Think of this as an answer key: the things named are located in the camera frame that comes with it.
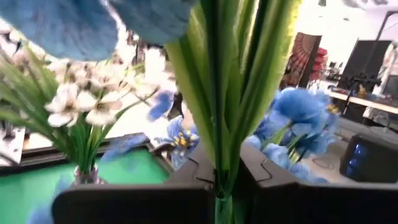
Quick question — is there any blue artificial flower bunch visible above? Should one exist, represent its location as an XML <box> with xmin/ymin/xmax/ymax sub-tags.
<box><xmin>243</xmin><ymin>86</ymin><xmax>340</xmax><ymax>185</ymax></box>
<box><xmin>100</xmin><ymin>89</ymin><xmax>200</xmax><ymax>171</ymax></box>
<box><xmin>0</xmin><ymin>0</ymin><xmax>303</xmax><ymax>203</ymax></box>

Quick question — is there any black computer tower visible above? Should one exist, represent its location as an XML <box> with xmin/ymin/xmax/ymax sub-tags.
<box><xmin>338</xmin><ymin>133</ymin><xmax>398</xmax><ymax>185</ymax></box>

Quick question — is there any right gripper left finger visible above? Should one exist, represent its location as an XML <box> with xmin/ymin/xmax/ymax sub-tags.
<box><xmin>51</xmin><ymin>145</ymin><xmax>216</xmax><ymax>224</ymax></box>

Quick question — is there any green glass vase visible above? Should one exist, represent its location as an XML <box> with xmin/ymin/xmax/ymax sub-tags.
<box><xmin>214</xmin><ymin>193</ymin><xmax>247</xmax><ymax>224</ymax></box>

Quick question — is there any red mandala patterned cloth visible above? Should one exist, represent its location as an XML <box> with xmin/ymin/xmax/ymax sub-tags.
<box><xmin>279</xmin><ymin>30</ymin><xmax>323</xmax><ymax>91</ymax></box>

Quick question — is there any black display board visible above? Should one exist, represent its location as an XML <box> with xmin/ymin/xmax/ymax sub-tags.
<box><xmin>336</xmin><ymin>38</ymin><xmax>393</xmax><ymax>91</ymax></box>

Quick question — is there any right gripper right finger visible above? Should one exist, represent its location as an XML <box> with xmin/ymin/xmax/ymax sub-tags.
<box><xmin>235</xmin><ymin>145</ymin><xmax>398</xmax><ymax>224</ymax></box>

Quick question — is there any grey background table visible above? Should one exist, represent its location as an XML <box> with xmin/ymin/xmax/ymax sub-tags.
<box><xmin>325</xmin><ymin>89</ymin><xmax>398</xmax><ymax>132</ymax></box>

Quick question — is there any purple glass vase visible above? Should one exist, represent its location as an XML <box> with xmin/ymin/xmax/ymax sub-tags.
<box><xmin>73</xmin><ymin>164</ymin><xmax>104</xmax><ymax>187</ymax></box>

